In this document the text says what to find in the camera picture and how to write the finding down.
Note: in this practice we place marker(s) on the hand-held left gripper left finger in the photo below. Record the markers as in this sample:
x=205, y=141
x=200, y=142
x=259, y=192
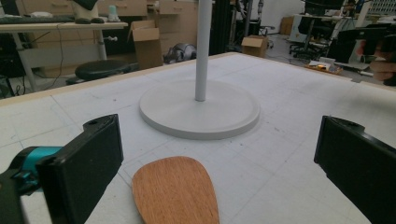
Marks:
x=84, y=168

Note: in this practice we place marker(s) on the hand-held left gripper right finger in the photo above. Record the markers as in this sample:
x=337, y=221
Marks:
x=358, y=165

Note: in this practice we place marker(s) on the wooden spatula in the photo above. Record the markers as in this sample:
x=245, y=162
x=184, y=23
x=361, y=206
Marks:
x=176, y=193

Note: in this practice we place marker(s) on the white hook rack stand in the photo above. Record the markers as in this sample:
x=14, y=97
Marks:
x=199, y=115

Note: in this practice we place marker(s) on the black office chair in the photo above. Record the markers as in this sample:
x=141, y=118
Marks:
x=311, y=31

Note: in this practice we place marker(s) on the white grid mat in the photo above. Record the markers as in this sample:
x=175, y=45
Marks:
x=280, y=174

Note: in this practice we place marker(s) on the black round stool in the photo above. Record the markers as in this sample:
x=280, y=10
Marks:
x=99, y=69

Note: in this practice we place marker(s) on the small cardboard box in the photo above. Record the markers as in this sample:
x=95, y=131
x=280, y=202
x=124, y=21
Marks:
x=254, y=46

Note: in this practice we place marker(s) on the large open cardboard box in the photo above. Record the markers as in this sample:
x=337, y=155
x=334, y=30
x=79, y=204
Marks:
x=148, y=43

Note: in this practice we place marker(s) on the white desk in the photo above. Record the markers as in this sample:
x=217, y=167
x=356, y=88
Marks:
x=62, y=26

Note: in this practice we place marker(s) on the black computer mouse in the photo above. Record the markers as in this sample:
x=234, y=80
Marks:
x=82, y=21

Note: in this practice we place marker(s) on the grey backpack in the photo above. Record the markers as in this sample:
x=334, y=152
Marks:
x=180, y=53

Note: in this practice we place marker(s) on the black keyboard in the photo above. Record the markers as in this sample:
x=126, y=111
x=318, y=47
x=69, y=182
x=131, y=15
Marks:
x=34, y=20

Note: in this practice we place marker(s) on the pale green bottle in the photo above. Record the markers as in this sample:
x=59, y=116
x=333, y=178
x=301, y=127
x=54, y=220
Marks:
x=113, y=14

